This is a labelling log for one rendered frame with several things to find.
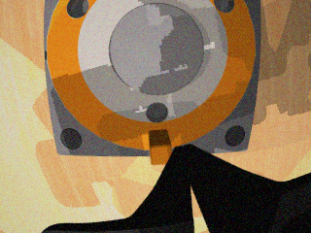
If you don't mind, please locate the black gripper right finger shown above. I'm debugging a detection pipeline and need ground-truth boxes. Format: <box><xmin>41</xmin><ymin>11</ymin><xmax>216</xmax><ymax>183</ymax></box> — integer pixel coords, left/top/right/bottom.
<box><xmin>184</xmin><ymin>144</ymin><xmax>311</xmax><ymax>233</ymax></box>

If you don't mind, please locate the orange round plate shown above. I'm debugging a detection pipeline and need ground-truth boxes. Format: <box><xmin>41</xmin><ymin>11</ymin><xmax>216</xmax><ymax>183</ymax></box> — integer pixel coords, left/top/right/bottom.
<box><xmin>47</xmin><ymin>0</ymin><xmax>257</xmax><ymax>164</ymax></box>

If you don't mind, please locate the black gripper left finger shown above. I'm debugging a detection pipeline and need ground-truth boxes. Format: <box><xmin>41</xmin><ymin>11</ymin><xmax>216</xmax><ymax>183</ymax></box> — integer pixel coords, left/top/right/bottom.
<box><xmin>42</xmin><ymin>145</ymin><xmax>194</xmax><ymax>233</ymax></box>

